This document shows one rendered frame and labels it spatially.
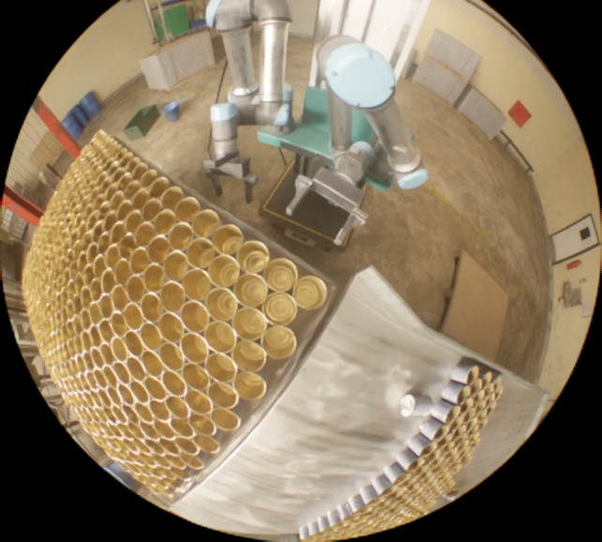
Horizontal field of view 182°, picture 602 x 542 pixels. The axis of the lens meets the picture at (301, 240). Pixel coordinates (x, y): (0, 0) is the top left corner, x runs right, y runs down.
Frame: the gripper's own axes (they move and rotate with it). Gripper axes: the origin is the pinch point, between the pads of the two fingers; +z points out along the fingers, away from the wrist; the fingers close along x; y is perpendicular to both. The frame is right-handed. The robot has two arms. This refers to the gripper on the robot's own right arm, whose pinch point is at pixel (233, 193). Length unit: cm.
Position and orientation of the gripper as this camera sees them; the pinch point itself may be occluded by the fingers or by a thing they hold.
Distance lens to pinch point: 69.2
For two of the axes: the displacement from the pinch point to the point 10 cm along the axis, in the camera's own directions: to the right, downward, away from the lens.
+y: 2.9, -6.8, 6.7
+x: -9.5, -2.6, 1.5
